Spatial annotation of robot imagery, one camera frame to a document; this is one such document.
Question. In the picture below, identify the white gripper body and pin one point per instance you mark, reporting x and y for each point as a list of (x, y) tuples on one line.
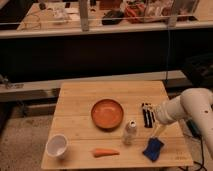
[(167, 112)]

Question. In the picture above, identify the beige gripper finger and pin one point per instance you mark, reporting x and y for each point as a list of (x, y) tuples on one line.
[(150, 107), (158, 130)]

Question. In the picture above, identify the clear plastic bottle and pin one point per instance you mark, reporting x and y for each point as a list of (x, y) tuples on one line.
[(129, 132)]

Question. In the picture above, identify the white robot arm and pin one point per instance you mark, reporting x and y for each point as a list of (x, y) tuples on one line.
[(193, 102)]

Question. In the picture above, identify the black striped remote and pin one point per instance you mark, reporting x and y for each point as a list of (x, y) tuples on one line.
[(148, 116)]

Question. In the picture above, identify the black power box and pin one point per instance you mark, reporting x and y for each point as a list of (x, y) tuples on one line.
[(193, 128)]

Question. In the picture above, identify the orange bowl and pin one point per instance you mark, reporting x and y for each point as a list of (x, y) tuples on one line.
[(107, 114)]

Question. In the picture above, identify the wooden table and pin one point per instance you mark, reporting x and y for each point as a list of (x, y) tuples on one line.
[(72, 118)]

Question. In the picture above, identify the orange carrot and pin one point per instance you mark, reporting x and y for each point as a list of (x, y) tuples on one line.
[(100, 152)]

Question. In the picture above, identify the black bag on shelf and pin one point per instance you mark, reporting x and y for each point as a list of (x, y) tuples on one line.
[(112, 17)]

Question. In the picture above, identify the orange cloth on shelf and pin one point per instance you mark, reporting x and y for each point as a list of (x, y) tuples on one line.
[(135, 13)]

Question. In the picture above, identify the white paper cup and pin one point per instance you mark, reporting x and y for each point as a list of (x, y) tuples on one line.
[(56, 146)]

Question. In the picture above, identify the grey metal post right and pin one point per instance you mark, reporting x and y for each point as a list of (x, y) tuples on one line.
[(174, 13)]

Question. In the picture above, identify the grey metal post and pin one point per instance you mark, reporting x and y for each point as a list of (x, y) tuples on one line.
[(83, 10), (174, 13)]

